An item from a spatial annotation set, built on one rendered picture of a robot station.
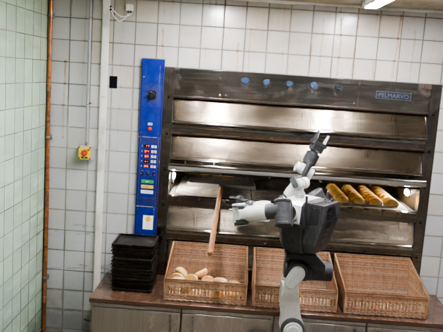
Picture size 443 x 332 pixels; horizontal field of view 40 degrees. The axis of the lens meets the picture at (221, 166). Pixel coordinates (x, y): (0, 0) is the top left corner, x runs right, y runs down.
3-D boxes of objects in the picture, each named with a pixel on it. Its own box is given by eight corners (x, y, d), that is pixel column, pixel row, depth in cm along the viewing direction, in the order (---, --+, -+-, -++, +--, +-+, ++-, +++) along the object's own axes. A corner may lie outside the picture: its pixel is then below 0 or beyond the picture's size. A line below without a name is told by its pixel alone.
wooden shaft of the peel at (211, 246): (212, 257, 302) (213, 251, 302) (206, 256, 302) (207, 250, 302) (222, 190, 471) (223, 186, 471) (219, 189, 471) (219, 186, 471)
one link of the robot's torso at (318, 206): (339, 251, 355) (345, 192, 350) (313, 263, 328) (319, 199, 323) (295, 240, 372) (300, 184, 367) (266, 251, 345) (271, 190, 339)
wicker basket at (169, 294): (169, 276, 445) (171, 240, 440) (246, 281, 444) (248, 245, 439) (161, 300, 397) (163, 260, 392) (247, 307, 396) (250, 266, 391)
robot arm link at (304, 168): (315, 161, 382) (307, 176, 383) (300, 153, 381) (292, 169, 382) (318, 163, 371) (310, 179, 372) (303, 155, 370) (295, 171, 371)
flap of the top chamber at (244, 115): (172, 124, 429) (175, 97, 432) (424, 140, 425) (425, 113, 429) (171, 122, 424) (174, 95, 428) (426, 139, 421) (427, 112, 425)
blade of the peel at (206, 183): (255, 190, 479) (256, 186, 479) (186, 185, 480) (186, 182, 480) (254, 182, 515) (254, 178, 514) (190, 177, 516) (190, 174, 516)
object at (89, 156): (80, 158, 435) (80, 144, 434) (93, 159, 435) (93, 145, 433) (77, 159, 428) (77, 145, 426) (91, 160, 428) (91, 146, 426)
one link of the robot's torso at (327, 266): (328, 277, 361) (331, 249, 359) (332, 284, 349) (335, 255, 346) (282, 274, 361) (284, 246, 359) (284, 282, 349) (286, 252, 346)
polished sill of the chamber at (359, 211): (168, 199, 444) (169, 193, 443) (414, 217, 440) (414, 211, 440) (167, 201, 438) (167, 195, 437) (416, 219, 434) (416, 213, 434)
